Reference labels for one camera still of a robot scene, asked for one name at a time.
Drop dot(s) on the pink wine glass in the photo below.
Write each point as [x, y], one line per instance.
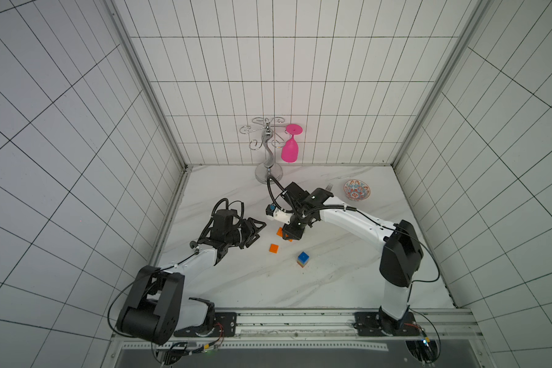
[290, 150]

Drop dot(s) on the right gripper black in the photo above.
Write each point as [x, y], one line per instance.
[292, 228]

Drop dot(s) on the blue lego brick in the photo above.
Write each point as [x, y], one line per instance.
[303, 257]

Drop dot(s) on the aluminium mounting rail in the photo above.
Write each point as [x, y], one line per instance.
[318, 328]

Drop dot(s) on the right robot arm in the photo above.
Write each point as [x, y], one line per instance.
[401, 252]

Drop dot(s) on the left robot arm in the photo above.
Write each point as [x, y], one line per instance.
[158, 303]

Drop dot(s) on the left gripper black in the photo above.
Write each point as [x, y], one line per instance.
[251, 230]

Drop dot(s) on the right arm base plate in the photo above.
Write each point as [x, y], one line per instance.
[379, 324]

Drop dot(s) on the long orange lego brick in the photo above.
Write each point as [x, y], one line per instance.
[281, 234]

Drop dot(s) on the patterned small bowl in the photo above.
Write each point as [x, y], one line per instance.
[356, 190]

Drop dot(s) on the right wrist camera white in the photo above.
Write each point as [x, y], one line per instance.
[276, 214]

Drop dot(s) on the small orange lego brick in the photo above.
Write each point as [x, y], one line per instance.
[273, 248]

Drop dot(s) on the chrome glass holder stand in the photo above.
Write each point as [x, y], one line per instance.
[269, 141]

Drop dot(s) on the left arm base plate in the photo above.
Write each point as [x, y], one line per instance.
[223, 324]

